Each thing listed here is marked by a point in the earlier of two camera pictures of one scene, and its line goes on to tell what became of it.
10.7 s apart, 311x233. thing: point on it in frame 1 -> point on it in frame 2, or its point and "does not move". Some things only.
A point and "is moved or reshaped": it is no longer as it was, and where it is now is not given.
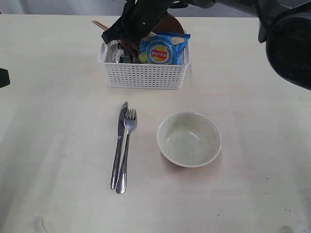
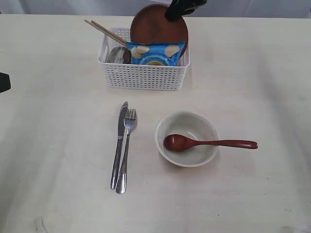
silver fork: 130,118 does not move
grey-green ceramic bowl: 189,139 does not move
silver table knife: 118,152 does not move
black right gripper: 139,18 -> 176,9
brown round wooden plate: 169,24 is moved or reshaped
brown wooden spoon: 124,44 -> 178,142
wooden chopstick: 99,25 -> 105,32
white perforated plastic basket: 145,75 does not move
